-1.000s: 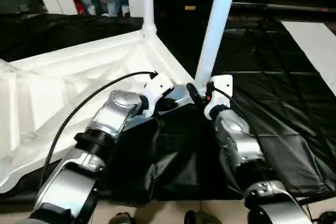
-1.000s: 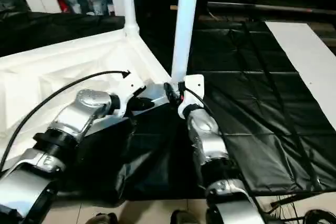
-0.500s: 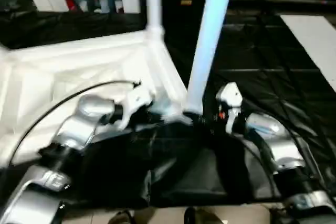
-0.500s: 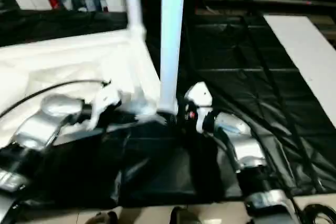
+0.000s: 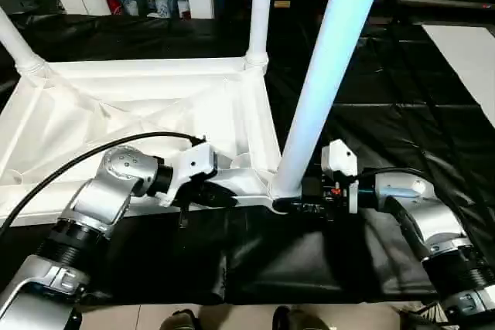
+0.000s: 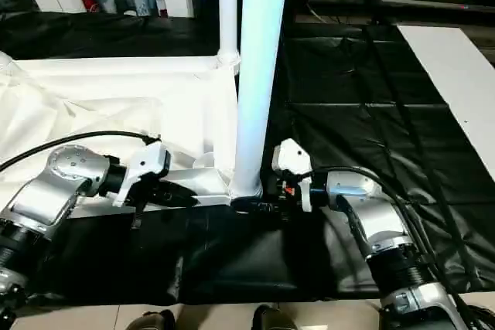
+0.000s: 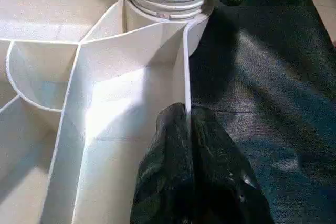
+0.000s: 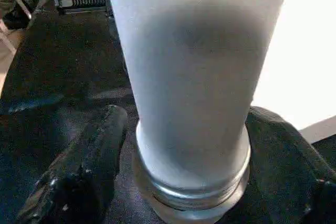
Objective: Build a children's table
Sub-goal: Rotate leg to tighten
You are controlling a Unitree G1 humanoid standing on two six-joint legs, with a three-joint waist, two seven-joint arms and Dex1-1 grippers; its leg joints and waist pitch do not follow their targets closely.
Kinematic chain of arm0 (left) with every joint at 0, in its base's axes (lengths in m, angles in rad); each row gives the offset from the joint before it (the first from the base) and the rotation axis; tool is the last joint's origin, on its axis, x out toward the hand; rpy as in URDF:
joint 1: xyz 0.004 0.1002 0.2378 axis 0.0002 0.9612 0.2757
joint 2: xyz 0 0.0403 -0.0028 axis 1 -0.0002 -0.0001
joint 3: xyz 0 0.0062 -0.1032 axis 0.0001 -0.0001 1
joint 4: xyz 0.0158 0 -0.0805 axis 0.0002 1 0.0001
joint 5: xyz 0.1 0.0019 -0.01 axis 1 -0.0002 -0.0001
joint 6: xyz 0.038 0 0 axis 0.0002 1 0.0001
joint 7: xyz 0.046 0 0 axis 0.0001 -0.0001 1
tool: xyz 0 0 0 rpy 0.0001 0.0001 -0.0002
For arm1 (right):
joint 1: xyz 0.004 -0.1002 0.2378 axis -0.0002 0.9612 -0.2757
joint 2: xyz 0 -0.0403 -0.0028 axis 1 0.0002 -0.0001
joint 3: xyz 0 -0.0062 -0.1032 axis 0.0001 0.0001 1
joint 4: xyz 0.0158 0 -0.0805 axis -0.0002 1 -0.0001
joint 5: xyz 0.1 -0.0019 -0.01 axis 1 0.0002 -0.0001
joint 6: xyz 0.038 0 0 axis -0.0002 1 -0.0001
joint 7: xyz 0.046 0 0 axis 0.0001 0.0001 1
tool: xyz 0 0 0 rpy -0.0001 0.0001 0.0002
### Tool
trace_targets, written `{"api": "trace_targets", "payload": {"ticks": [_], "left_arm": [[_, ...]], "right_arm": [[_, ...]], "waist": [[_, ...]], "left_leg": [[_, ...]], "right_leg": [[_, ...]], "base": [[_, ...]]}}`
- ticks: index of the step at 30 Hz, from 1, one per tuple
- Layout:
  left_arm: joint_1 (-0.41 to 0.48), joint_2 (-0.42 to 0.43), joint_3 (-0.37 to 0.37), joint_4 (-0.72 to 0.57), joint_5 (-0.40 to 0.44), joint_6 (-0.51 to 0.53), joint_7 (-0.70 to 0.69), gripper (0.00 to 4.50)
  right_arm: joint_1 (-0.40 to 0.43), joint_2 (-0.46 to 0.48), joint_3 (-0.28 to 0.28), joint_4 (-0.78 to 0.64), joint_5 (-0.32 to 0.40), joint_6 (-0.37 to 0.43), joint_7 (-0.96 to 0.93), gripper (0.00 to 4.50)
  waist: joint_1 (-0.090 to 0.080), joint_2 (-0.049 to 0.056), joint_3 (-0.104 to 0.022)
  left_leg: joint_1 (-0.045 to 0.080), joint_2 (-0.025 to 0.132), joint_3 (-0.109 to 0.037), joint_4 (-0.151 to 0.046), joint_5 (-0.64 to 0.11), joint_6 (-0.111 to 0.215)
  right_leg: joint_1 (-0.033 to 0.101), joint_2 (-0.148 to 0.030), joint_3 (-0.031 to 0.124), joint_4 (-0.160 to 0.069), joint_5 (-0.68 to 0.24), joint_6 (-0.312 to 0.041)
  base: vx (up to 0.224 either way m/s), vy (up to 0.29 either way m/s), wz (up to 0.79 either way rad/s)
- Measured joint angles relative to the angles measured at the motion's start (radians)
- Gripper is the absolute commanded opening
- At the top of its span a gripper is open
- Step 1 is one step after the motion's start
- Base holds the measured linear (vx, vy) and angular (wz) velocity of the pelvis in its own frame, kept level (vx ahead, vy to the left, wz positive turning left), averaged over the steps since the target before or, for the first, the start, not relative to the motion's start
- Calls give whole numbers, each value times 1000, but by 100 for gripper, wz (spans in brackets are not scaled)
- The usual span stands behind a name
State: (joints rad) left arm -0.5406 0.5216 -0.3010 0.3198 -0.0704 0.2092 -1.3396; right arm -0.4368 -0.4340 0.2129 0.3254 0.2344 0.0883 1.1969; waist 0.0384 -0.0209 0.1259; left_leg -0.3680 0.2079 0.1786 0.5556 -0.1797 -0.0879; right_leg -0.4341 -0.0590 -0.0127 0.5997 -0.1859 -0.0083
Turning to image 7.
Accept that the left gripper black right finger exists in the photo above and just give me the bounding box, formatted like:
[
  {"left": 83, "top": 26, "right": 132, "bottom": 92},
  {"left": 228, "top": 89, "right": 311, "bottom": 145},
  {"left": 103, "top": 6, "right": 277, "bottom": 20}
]
[{"left": 190, "top": 106, "right": 274, "bottom": 224}]

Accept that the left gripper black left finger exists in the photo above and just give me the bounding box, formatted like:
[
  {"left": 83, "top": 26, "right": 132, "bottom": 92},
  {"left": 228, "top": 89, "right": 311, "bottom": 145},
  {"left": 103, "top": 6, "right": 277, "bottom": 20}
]
[{"left": 128, "top": 102, "right": 196, "bottom": 224}]

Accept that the white plastic stool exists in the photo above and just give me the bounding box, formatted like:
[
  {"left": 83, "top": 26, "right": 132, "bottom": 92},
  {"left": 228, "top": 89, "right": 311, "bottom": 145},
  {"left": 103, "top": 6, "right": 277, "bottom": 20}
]
[{"left": 0, "top": 0, "right": 218, "bottom": 224}]

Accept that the black glossy mat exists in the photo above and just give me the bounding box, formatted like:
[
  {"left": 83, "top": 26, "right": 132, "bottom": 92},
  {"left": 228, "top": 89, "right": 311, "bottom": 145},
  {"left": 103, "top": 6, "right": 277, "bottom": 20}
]
[{"left": 188, "top": 0, "right": 336, "bottom": 224}]

